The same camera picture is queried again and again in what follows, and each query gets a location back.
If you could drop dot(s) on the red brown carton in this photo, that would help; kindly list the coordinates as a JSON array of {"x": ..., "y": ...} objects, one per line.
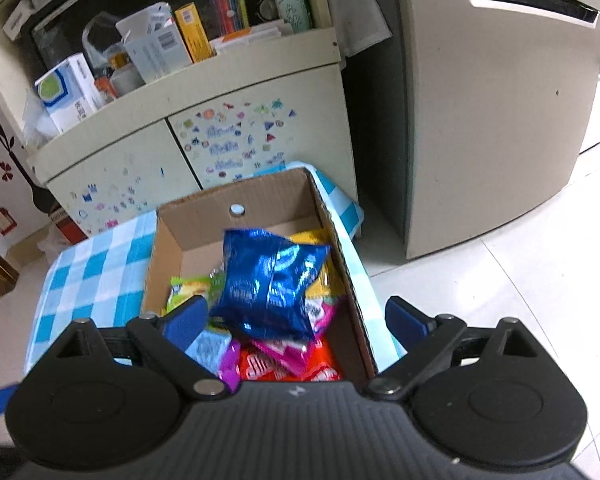
[{"x": 72, "y": 230}]

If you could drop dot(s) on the light blue snack packet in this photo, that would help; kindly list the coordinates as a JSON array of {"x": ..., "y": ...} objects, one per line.
[{"x": 210, "y": 347}]

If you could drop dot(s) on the small white box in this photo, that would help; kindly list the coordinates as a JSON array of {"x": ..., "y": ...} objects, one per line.
[{"x": 17, "y": 17}]

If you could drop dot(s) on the white hanging towel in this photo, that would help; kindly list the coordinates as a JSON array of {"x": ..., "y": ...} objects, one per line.
[{"x": 355, "y": 10}]

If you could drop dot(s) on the blue white checkered tablecloth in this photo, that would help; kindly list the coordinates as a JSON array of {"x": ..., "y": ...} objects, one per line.
[{"x": 95, "y": 270}]

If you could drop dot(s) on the white barcode box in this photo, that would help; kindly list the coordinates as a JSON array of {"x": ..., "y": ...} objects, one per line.
[{"x": 155, "y": 50}]

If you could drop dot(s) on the black flower wall decal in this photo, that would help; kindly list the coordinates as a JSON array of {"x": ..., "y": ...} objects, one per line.
[{"x": 44, "y": 200}]

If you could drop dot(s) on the orange noodle snack packet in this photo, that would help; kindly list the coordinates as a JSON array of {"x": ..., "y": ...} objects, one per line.
[{"x": 325, "y": 367}]

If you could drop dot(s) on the mustard yellow snack packet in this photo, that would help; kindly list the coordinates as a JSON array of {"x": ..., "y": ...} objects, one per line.
[{"x": 325, "y": 270}]

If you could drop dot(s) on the green white box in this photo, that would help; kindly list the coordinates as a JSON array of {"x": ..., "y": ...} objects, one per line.
[{"x": 292, "y": 10}]

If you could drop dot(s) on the pink snack packet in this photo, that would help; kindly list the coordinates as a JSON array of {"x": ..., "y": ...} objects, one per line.
[{"x": 280, "y": 355}]

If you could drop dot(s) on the purple noodle snack packet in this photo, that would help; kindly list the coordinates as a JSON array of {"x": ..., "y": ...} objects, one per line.
[{"x": 229, "y": 367}]

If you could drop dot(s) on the blue foil snack packet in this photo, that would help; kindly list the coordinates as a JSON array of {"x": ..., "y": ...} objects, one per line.
[{"x": 265, "y": 285}]

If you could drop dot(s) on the stack of papers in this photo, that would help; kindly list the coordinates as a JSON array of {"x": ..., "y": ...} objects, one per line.
[{"x": 245, "y": 37}]

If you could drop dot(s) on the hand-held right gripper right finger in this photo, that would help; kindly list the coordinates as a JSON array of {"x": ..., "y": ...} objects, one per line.
[{"x": 405, "y": 317}]

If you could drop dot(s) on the beige refrigerator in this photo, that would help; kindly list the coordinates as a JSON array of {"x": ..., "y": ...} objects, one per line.
[{"x": 480, "y": 110}]

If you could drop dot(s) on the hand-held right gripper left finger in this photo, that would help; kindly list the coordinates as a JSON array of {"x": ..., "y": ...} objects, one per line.
[{"x": 185, "y": 322}]

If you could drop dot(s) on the brown cardboard box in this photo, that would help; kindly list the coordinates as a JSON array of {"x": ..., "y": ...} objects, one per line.
[{"x": 260, "y": 195}]

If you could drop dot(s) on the green chip packet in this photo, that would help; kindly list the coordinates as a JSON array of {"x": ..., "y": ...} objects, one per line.
[{"x": 190, "y": 287}]

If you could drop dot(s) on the crumpled clear plastic wrap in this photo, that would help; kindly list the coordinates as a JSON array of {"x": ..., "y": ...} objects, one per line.
[{"x": 37, "y": 125}]

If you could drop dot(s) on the small orange item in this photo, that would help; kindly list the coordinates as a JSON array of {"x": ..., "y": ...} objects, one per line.
[{"x": 105, "y": 89}]

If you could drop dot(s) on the cream cabinet with stickers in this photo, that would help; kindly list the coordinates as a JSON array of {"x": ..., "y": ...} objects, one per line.
[{"x": 130, "y": 150}]

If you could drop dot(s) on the clear plastic shelf bag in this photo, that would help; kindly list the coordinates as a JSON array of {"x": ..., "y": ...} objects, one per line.
[{"x": 100, "y": 35}]

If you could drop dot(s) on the colourful striped pack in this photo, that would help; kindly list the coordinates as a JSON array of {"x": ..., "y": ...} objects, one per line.
[{"x": 227, "y": 5}]

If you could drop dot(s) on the yellow box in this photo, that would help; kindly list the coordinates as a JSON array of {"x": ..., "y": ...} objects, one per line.
[{"x": 192, "y": 30}]

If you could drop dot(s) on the red house wall sticker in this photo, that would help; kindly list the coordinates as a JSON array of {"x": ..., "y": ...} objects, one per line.
[{"x": 1, "y": 220}]

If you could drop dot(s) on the white blue carton box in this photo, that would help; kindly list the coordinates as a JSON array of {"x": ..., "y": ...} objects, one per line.
[{"x": 65, "y": 90}]

